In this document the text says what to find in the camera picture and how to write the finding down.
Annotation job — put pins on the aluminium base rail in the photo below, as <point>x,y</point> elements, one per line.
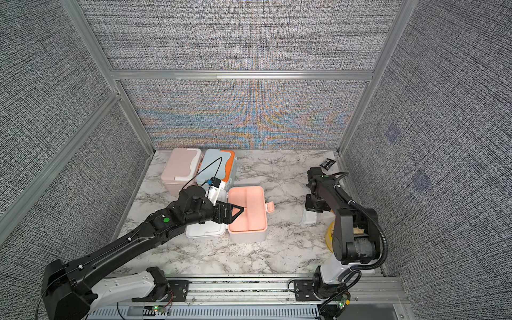
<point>266,297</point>

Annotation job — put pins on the blue orange medicine box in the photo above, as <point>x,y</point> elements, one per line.
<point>217,163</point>

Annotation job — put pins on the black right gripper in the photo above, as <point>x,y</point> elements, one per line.
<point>308,206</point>

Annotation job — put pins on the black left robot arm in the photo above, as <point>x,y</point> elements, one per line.
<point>73,290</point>

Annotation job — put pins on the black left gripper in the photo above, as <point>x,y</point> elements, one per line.
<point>228,218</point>

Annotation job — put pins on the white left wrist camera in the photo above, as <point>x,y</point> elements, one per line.
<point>216,191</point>

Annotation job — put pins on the black foil sachet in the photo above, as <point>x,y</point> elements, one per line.
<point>328,164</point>

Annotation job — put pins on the pink white medicine box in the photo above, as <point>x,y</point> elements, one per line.
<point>181,167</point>

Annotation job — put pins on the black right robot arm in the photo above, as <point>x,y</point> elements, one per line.
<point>358,241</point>

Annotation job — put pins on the white pink medicine chest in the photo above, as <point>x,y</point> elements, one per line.
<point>250,212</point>

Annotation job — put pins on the clear plastic gauze box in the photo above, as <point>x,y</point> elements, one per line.
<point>309,217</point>

